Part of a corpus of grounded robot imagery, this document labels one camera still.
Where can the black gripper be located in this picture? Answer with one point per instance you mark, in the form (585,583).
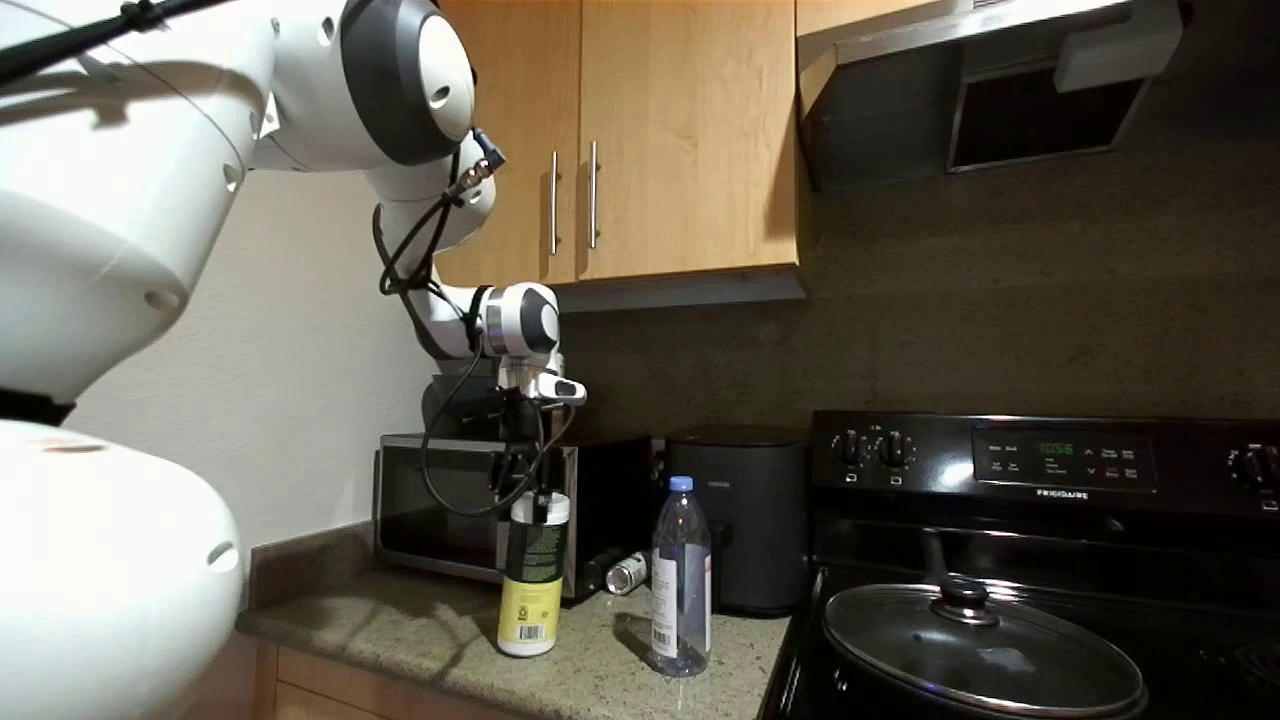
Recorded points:
(532,437)

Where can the green bottle with white lid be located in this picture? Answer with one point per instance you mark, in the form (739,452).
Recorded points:
(529,587)

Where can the clear water bottle blue cap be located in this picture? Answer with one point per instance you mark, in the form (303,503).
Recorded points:
(683,587)

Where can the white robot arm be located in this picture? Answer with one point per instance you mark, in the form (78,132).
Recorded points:
(134,201)

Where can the stainless steel microwave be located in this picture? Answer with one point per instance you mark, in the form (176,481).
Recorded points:
(426,513)

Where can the small glass jar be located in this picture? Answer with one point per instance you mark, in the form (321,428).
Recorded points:
(627,572)

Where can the black air fryer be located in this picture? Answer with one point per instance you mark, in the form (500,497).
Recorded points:
(746,535)

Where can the wooden base cabinet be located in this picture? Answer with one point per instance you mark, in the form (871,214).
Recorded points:
(321,688)

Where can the frying pan with glass lid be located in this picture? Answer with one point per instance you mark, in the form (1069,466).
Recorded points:
(984,654)

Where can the black electric stove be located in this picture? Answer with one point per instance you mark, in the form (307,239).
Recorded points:
(1040,535)

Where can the range hood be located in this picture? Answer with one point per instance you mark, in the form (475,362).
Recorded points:
(935,92)

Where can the wooden wall cabinet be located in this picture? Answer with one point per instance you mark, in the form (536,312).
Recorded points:
(695,132)

